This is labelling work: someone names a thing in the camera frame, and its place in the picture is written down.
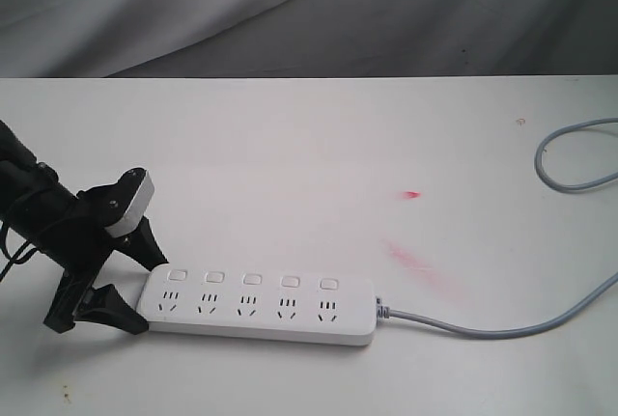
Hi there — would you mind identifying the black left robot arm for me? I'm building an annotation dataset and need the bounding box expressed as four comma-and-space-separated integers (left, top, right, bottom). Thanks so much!
1, 125, 167, 335

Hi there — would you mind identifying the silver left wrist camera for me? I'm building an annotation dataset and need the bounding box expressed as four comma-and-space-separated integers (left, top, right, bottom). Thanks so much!
102, 167, 155, 238

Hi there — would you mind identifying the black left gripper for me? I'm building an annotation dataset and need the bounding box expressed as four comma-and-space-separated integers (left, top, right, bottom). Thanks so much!
28, 181, 168, 335

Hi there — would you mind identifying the white five-socket power strip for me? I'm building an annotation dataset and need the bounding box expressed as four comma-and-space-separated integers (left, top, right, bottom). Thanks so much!
137, 265, 379, 347

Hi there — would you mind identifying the grey power cable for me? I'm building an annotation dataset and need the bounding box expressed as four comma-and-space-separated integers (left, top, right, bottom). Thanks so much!
374, 116, 618, 342

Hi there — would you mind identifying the grey backdrop cloth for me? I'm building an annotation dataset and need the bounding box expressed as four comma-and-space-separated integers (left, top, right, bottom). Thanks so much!
1, 0, 617, 78

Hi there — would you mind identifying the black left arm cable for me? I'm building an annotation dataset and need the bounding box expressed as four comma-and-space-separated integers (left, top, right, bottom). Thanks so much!
0, 164, 88, 287

